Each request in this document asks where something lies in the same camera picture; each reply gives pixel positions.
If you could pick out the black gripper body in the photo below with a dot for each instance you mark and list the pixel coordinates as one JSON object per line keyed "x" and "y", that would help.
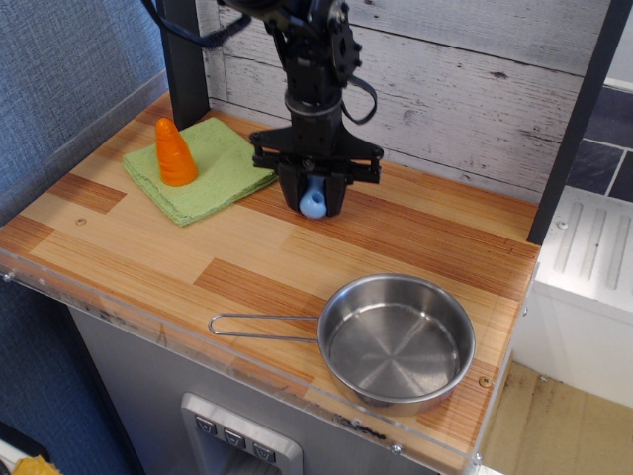
{"x": 317, "y": 143}

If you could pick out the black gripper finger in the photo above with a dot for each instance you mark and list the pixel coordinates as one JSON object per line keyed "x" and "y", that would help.
{"x": 334, "y": 187}
{"x": 293, "y": 182}

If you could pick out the blue plastic toy spoon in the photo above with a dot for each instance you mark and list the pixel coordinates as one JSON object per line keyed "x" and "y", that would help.
{"x": 313, "y": 203}

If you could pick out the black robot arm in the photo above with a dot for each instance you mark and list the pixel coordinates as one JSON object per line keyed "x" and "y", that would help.
{"x": 315, "y": 46}

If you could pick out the green folded cloth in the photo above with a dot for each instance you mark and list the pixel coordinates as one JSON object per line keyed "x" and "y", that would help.
{"x": 225, "y": 173}

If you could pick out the orange toy carrot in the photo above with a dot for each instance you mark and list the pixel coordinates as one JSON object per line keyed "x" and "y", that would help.
{"x": 176, "y": 164}

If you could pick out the stainless steel pan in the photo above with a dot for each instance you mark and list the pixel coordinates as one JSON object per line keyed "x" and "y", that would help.
{"x": 394, "y": 344}

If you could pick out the grey toy dispenser panel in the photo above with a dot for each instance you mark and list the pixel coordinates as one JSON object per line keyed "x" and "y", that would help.
{"x": 225, "y": 442}

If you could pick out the white ribbed appliance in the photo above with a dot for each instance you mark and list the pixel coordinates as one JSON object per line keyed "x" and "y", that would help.
{"x": 576, "y": 325}

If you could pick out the yellow object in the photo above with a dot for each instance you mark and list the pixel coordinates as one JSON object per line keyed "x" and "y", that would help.
{"x": 34, "y": 466}

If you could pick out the black vertical post right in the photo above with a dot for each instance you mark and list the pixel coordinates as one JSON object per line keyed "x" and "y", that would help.
{"x": 605, "y": 48}

